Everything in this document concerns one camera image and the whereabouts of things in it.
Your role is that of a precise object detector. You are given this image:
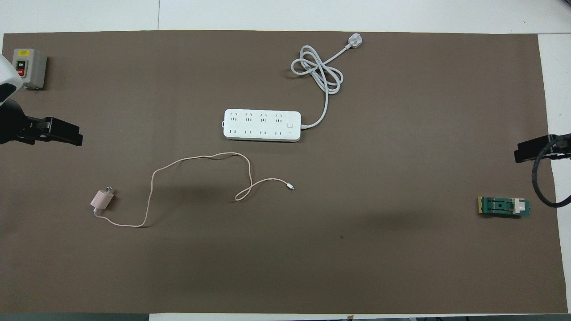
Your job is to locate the pink charging cable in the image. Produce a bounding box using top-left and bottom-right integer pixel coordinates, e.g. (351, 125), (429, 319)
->
(94, 152), (295, 228)

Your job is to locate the brown table mat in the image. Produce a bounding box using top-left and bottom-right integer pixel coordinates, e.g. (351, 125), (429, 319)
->
(0, 29), (558, 315)

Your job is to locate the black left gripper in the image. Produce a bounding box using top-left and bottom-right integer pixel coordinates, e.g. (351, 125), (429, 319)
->
(0, 99), (84, 147)

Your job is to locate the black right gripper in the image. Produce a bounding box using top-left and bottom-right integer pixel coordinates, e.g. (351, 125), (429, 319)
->
(514, 134), (571, 163)

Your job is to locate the white power strip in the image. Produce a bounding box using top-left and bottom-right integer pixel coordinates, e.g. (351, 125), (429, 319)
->
(223, 109), (302, 142)

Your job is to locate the green knife switch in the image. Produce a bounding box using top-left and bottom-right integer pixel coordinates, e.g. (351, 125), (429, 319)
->
(478, 196), (531, 218)

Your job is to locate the white power cord with plug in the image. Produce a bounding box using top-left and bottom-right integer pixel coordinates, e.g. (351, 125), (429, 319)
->
(291, 34), (363, 130)

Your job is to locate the pink charger adapter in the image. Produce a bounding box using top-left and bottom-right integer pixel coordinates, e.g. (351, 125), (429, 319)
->
(90, 186), (116, 214)

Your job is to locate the grey push-button switch box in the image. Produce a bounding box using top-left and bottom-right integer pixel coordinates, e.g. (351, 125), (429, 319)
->
(12, 48), (48, 90)

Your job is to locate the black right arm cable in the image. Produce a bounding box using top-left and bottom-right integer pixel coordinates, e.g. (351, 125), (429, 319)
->
(531, 134), (571, 208)

